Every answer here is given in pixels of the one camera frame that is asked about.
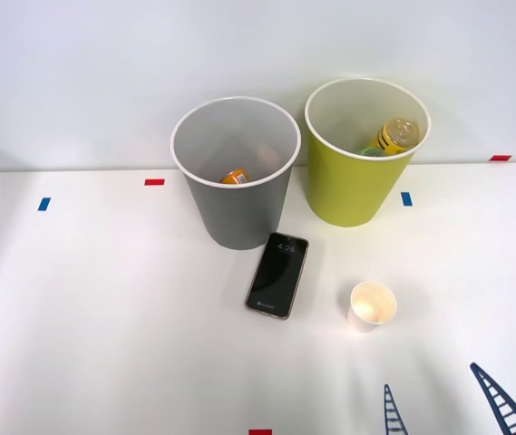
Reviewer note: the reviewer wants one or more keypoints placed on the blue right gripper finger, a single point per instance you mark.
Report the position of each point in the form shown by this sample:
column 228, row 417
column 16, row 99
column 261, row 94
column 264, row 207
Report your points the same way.
column 394, row 419
column 509, row 414

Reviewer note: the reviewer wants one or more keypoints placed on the yellow plastic bottle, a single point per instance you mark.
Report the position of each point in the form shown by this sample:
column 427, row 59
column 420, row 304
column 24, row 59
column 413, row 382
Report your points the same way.
column 396, row 136

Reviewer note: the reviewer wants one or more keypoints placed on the white paper cup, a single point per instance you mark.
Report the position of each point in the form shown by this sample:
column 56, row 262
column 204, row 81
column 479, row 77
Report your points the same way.
column 366, row 319

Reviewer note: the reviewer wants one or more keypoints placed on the black smartphone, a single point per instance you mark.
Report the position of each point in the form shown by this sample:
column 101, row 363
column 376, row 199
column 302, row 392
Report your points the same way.
column 275, row 276

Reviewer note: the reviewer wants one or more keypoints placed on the yellow-green plastic waste bin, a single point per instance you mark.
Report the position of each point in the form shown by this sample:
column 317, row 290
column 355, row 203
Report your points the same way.
column 353, row 190

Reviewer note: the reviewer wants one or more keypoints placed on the grey plastic waste bin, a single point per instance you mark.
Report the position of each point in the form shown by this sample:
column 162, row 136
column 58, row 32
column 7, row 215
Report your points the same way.
column 239, row 213

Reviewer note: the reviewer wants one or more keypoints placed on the green plastic bottle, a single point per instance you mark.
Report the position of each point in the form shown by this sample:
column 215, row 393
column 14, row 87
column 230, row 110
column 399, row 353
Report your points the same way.
column 368, row 151

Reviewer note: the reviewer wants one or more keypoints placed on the orange drink can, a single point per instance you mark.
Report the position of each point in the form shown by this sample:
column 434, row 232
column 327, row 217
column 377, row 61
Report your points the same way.
column 235, row 177

